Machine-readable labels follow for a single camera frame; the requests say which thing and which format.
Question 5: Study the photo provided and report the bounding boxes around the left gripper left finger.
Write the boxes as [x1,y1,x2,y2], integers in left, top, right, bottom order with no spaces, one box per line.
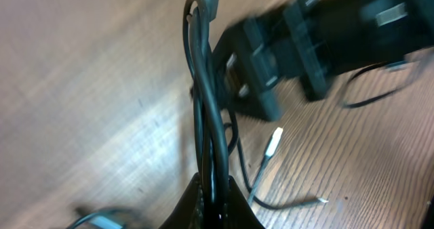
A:
[159,173,203,229]

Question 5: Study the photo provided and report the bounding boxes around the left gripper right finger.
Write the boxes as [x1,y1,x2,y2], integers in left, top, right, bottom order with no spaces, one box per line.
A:
[226,176,264,229]

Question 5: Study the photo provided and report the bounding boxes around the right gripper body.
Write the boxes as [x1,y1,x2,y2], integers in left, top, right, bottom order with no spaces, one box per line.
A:
[212,0,433,121]

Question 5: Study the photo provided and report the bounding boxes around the thick black USB cable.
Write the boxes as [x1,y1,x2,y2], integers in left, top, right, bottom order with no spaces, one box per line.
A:
[182,0,240,203]

